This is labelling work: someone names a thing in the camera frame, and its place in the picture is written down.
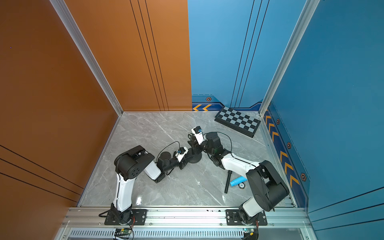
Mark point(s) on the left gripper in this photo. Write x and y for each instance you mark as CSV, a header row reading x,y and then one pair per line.
x,y
186,157

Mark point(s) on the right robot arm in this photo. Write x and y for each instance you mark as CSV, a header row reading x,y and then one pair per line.
x,y
267,186

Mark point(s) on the folded chess board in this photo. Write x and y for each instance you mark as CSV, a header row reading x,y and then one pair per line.
x,y
238,121

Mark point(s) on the small round black cap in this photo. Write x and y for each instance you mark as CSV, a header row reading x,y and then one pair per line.
x,y
241,186

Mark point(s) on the black mic clip pole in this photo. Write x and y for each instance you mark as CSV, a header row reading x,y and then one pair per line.
x,y
228,181
193,144

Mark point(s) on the black round stand base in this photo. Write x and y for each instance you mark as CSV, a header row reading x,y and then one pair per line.
x,y
193,156

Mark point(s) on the light blue tube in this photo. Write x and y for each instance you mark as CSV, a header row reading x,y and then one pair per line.
x,y
238,181

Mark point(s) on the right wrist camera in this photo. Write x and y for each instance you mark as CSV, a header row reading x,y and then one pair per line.
x,y
198,133

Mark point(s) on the left circuit board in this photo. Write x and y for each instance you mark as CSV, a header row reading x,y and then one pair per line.
x,y
123,234

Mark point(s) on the right circuit board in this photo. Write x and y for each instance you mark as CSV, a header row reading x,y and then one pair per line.
x,y
253,235

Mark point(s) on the circuit board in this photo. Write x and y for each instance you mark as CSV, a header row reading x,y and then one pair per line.
x,y
123,234
253,235

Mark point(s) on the aluminium front rail frame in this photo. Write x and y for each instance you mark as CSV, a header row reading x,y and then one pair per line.
x,y
182,223

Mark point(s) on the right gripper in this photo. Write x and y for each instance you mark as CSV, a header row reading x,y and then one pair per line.
x,y
197,149

